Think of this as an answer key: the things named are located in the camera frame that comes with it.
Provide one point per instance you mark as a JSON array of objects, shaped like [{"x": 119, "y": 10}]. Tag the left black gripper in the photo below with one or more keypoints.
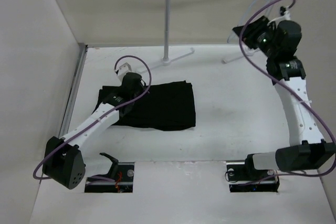
[{"x": 142, "y": 89}]

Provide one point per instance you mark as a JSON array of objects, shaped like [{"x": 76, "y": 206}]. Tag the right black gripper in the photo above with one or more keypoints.
[{"x": 253, "y": 29}]

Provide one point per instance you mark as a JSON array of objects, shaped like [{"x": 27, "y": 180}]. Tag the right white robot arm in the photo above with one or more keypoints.
[{"x": 307, "y": 148}]

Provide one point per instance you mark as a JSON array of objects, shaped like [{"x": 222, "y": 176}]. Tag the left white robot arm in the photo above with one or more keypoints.
[{"x": 63, "y": 161}]

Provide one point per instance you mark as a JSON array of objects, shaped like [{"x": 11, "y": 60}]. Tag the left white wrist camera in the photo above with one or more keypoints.
[{"x": 123, "y": 70}]

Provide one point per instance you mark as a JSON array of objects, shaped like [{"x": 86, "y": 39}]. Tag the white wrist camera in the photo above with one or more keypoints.
[
  {"x": 123, "y": 70},
  {"x": 284, "y": 15}
]

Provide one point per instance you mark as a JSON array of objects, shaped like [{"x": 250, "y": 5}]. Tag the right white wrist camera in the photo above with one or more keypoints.
[{"x": 284, "y": 15}]

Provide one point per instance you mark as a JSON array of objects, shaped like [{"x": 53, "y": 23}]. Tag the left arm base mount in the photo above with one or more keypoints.
[{"x": 119, "y": 180}]

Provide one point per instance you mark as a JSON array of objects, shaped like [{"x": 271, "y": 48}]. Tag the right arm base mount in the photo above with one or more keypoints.
[{"x": 242, "y": 180}]

